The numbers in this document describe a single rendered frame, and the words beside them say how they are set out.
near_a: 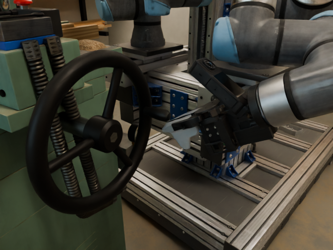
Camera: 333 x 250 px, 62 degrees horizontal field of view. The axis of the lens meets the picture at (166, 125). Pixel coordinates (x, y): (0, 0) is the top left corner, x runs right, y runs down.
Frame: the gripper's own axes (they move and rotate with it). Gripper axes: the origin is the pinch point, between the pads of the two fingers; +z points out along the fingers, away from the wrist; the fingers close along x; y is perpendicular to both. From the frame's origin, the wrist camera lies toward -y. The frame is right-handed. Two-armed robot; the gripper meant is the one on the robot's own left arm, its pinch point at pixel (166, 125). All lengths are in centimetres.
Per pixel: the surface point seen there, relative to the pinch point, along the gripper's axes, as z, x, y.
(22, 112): 8.5, -20.5, -13.3
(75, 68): -3.0, -16.4, -15.2
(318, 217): 8, 87, 87
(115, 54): -3.2, -8.0, -15.4
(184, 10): 140, 310, -78
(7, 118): 8.8, -22.9, -13.3
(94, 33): 27.8, 21.8, -30.1
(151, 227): 67, 37, 53
